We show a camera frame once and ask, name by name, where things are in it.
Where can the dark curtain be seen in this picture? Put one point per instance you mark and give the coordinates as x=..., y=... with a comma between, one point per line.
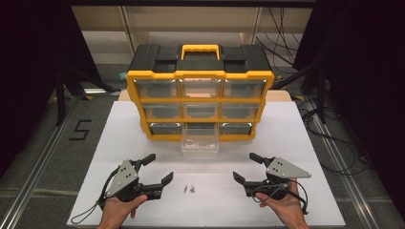
x=28, y=63
x=366, y=79

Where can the black metal stand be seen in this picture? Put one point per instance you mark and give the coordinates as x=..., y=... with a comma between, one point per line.
x=60, y=95
x=321, y=95

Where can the white table mat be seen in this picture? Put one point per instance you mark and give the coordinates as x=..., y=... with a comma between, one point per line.
x=121, y=152

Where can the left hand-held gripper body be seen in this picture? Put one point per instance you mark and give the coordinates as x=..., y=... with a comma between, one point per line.
x=124, y=178

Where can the metal floor rail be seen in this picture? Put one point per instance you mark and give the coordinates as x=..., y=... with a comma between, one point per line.
x=347, y=178
x=38, y=171

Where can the set of clear organizer drawers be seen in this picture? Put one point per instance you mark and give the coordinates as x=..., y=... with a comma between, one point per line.
x=160, y=88

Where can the person's left hand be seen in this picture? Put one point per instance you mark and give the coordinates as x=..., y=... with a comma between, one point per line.
x=117, y=211

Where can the clear plastic screw drawer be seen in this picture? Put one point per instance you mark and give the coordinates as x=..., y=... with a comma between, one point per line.
x=200, y=144

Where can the yellow black drawer organizer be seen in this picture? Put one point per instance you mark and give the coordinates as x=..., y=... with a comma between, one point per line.
x=165, y=60

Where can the small teal object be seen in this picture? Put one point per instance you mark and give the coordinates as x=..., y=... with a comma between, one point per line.
x=123, y=75

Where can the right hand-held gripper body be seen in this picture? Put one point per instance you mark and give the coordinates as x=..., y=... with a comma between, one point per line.
x=280, y=178

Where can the small metal screw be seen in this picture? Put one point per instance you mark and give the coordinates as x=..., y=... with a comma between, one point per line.
x=185, y=189
x=192, y=189

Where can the person's right hand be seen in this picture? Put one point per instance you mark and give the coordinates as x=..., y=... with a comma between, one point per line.
x=286, y=206

